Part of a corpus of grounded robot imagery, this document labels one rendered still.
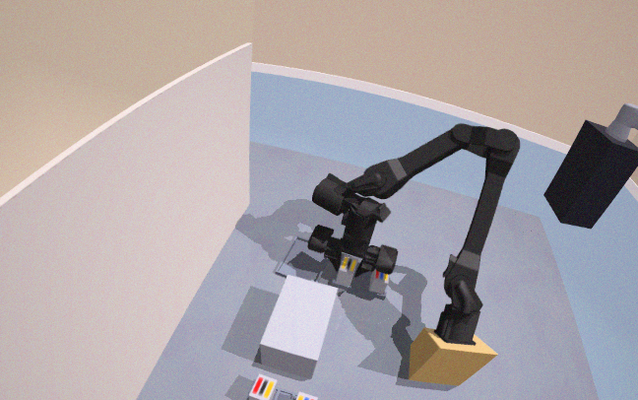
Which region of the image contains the white wall panel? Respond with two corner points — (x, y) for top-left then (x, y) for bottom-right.
(0, 42), (252, 400)

